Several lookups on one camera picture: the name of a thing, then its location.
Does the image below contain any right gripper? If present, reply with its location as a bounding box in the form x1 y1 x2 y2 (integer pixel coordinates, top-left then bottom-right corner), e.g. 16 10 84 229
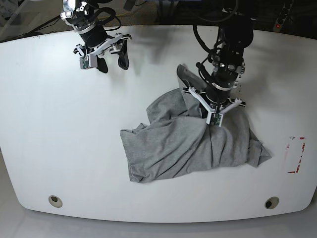
73 25 131 73

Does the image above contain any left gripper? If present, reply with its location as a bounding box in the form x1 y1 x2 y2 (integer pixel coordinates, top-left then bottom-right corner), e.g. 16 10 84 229
182 86 246 119

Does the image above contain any grey T-shirt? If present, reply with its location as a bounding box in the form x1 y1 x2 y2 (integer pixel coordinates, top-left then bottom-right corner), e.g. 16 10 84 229
120 65 271 183

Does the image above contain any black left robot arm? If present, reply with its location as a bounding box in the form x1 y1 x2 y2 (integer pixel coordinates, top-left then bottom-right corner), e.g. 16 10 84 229
188 0 255 125

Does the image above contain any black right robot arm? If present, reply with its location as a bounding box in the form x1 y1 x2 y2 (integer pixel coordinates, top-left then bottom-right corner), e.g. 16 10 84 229
60 0 132 73

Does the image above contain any black power strip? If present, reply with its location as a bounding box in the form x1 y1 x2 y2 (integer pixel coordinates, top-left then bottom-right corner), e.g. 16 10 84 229
273 0 294 33

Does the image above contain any red tape rectangle marking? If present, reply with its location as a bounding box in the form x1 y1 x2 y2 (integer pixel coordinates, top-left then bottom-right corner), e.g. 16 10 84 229
284 137 306 174

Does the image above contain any right table grommet hole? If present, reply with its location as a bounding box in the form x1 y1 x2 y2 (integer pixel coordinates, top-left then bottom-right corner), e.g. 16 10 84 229
264 196 279 210

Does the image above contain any table grommet hole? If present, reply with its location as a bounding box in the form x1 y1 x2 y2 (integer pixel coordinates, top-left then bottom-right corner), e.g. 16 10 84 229
264 196 279 210
49 195 62 208

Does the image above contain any left table grommet hole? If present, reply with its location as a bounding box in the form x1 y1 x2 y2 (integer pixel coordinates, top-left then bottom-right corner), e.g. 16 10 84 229
49 195 62 208

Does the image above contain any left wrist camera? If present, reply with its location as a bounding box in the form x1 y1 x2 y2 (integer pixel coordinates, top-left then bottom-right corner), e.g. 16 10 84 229
206 112 223 127

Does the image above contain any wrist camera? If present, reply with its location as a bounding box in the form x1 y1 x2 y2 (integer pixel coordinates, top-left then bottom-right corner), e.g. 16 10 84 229
206 112 223 127
80 56 90 69

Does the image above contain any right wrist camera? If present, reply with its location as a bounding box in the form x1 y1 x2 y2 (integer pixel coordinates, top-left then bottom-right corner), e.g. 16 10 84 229
80 56 90 69

